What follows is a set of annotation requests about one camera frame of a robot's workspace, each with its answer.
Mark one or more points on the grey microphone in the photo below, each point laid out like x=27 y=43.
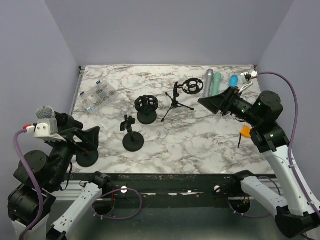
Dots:
x=207 y=82

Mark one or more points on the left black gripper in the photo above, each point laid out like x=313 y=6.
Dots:
x=90 y=139

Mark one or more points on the teal microphone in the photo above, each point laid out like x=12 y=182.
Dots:
x=215 y=84

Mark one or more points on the orange tape measure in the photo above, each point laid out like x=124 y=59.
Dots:
x=244 y=133

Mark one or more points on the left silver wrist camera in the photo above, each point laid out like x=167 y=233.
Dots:
x=45 y=129

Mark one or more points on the blue microphone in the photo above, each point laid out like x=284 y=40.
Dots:
x=233 y=81

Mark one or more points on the small white plastic piece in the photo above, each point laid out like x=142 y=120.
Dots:
x=229 y=155

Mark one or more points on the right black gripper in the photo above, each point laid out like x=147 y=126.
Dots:
x=223 y=103

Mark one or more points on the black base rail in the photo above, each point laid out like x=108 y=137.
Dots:
x=168 y=191

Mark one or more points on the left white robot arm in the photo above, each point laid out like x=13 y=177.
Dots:
x=41 y=175

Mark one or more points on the black round-base clip stand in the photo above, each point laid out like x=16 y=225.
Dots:
x=133 y=141

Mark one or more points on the black tripod shock mount stand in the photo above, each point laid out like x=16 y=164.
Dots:
x=191 y=86

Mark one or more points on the black round-base mic stand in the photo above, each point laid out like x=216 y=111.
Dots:
x=88 y=159

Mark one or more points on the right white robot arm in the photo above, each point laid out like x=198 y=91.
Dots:
x=298 y=211

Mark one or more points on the black microphone silver grille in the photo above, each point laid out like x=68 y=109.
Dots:
x=47 y=112

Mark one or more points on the black round-base shock mount stand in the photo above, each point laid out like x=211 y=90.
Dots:
x=146 y=107

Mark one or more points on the clear plastic screw box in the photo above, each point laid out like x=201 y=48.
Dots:
x=97 y=96

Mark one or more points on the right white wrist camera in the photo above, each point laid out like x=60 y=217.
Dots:
x=247 y=80

